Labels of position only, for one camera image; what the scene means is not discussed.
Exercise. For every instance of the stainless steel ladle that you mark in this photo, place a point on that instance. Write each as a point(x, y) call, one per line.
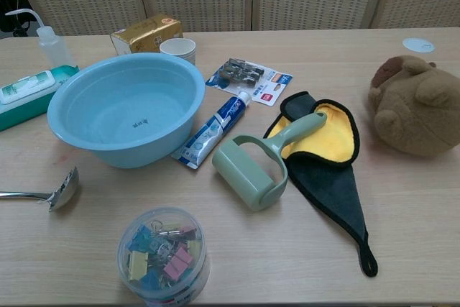
point(64, 187)

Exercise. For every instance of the blue white toothpaste tube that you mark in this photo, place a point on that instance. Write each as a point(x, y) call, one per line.
point(212, 127)

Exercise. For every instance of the green lint roller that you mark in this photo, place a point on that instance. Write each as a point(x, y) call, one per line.
point(244, 174)

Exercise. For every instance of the nail clipper blister pack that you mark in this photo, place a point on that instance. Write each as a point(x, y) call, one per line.
point(251, 80)

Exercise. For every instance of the white paper cup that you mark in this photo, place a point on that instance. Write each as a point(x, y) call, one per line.
point(179, 50)

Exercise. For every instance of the light blue plastic basin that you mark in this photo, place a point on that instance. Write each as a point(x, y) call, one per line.
point(125, 105)

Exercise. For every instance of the yellow and black cloth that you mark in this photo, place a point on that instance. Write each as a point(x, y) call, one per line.
point(330, 184)

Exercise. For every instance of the gold tissue pack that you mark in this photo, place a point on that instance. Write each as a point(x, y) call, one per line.
point(147, 35)

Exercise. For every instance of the clear tub of binder clips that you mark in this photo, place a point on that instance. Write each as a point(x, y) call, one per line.
point(161, 260)

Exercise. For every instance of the brown plush capybara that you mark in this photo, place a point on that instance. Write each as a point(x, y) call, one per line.
point(420, 113)

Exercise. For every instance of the clear squeeze wash bottle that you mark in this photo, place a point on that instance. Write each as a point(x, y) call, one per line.
point(54, 48)

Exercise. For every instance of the white round table cap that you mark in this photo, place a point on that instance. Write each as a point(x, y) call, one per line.
point(418, 45)

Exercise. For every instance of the green wet wipes pack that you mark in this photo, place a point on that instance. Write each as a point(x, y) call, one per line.
point(25, 95)

